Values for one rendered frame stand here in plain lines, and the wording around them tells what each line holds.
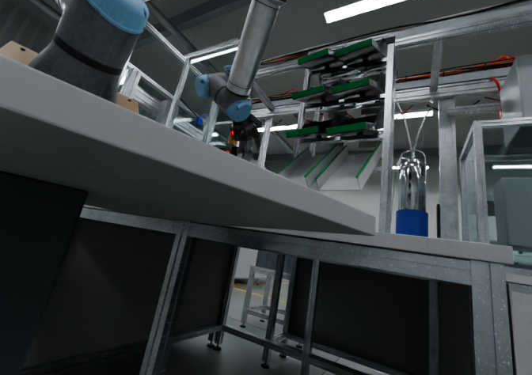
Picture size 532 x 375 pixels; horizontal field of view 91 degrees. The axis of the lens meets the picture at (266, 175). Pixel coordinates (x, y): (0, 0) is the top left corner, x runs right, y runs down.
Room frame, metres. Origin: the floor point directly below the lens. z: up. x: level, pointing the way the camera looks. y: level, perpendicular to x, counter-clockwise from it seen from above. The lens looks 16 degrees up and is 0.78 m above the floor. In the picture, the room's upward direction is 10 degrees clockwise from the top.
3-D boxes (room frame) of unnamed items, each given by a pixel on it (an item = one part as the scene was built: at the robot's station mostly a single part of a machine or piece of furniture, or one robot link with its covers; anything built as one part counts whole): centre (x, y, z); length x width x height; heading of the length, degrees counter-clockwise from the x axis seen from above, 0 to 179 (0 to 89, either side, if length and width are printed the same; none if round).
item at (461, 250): (1.42, -0.14, 0.85); 1.50 x 1.41 x 0.03; 59
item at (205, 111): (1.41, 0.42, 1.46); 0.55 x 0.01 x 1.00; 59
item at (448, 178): (1.56, -1.15, 1.56); 0.09 x 0.04 x 1.39; 59
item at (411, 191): (1.41, -0.83, 1.32); 0.14 x 0.14 x 0.38
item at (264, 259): (3.11, -0.43, 0.73); 0.62 x 0.42 x 0.23; 59
